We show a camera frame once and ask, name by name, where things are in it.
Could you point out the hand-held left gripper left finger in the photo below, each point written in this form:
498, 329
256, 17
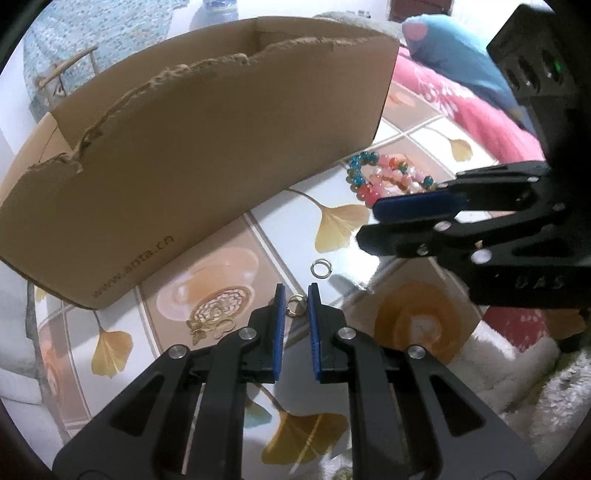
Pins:
278, 337

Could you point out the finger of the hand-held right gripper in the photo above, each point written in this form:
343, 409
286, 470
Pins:
392, 240
415, 205

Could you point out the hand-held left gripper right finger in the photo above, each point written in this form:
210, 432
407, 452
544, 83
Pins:
315, 341

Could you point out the gold butterfly brooch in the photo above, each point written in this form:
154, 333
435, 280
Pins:
203, 328

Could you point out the brown cardboard box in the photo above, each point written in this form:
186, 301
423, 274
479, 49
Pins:
207, 161

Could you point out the pink floral blanket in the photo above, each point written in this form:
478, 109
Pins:
461, 115

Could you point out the blue plush toy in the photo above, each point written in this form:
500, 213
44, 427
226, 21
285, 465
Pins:
452, 55

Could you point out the grey fluffy blanket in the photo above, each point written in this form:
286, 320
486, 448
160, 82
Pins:
360, 21

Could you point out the person's fluffy white green robe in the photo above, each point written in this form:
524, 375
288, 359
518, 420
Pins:
521, 383

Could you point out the brown door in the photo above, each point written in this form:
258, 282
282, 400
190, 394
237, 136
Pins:
420, 9

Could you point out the blue water jug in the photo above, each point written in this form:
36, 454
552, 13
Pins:
221, 4

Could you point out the teal floral curtain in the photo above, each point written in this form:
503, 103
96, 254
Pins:
115, 37

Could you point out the wooden chair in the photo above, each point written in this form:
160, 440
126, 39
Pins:
69, 62

